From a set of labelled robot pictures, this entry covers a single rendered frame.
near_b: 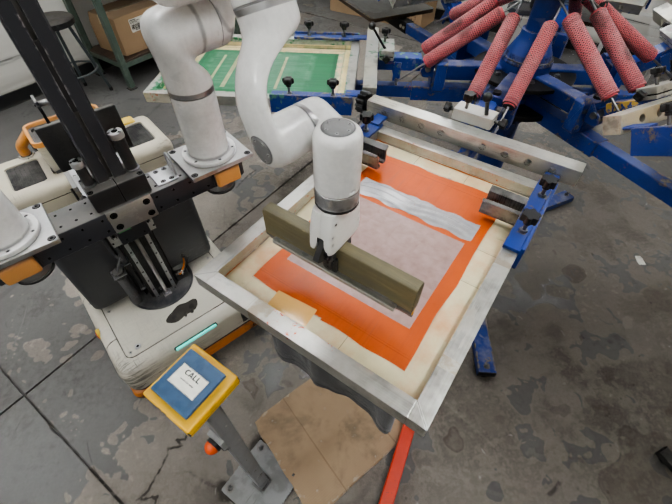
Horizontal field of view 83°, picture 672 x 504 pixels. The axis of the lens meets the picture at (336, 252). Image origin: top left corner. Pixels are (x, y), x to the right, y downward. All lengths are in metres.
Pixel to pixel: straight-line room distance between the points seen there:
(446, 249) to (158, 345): 1.20
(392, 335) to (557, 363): 1.37
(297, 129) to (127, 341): 1.37
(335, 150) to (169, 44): 0.41
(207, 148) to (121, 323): 1.08
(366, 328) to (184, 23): 0.68
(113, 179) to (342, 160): 0.54
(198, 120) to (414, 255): 0.58
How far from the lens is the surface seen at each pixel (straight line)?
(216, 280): 0.90
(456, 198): 1.16
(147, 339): 1.76
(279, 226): 0.80
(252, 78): 0.56
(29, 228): 0.96
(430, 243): 1.01
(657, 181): 1.57
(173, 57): 0.85
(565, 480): 1.92
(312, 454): 1.71
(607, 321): 2.38
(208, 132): 0.93
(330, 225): 0.63
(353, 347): 0.82
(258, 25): 0.58
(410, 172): 1.22
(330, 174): 0.57
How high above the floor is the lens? 1.68
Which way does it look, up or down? 49 degrees down
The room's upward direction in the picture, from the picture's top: straight up
